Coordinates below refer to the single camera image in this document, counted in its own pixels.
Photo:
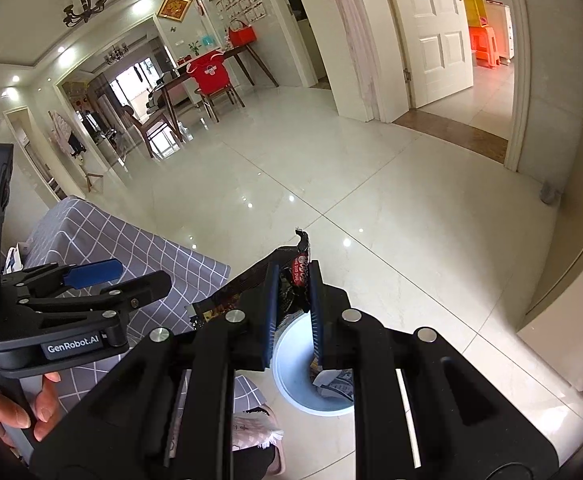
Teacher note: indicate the wooden coat stand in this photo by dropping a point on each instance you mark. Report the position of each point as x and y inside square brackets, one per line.
[91, 175]

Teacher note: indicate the dark snack wrapper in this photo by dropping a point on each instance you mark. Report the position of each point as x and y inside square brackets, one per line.
[296, 280]

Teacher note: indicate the wooden chair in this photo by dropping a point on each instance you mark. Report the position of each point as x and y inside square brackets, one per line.
[156, 122]
[221, 97]

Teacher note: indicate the red gold diamond decoration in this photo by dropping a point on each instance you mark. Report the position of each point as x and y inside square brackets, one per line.
[174, 6]

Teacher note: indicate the grey checked tablecloth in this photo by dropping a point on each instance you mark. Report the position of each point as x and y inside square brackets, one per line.
[121, 240]

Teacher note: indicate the red hanging ornament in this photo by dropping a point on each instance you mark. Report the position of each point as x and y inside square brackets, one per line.
[199, 5]

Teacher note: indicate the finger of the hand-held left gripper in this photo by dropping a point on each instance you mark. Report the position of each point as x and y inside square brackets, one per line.
[141, 287]
[94, 270]

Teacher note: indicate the white tissue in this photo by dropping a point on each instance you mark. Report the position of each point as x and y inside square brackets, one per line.
[14, 257]

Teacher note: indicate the red plastic stool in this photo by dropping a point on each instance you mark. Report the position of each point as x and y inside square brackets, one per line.
[484, 45]

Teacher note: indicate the person's left hand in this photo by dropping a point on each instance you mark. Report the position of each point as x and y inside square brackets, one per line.
[1, 410]

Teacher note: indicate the dark wooden dining table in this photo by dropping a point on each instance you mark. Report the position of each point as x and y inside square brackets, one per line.
[236, 52]

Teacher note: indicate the white hanging garment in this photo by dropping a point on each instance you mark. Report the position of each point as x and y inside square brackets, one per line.
[61, 130]

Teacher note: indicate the red bag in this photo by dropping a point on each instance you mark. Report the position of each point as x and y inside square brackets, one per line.
[241, 35]

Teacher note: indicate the crumpled silver white wrapper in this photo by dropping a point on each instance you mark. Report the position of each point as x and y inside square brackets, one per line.
[334, 385]

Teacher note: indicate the small potted plant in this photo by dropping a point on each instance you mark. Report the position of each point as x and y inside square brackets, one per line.
[192, 49]

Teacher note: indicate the yellow box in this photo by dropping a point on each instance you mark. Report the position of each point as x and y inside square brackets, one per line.
[471, 5]

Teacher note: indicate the red chair cover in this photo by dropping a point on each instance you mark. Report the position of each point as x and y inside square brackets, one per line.
[209, 72]

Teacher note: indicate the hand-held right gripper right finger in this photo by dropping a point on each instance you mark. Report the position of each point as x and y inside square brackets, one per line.
[316, 310]

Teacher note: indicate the white panelled door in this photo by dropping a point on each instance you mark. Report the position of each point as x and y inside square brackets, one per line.
[436, 35]

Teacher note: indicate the white ribbed bin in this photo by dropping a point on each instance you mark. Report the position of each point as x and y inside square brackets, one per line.
[294, 360]

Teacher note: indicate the pink floral curtain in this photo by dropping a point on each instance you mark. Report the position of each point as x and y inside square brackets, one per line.
[356, 35]

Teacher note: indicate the small black chandelier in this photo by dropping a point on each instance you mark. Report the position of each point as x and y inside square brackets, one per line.
[116, 55]

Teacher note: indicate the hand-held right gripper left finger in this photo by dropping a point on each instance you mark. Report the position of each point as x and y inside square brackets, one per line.
[270, 300]

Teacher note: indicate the light blue container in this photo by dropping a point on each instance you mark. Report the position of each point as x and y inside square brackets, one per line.
[207, 40]

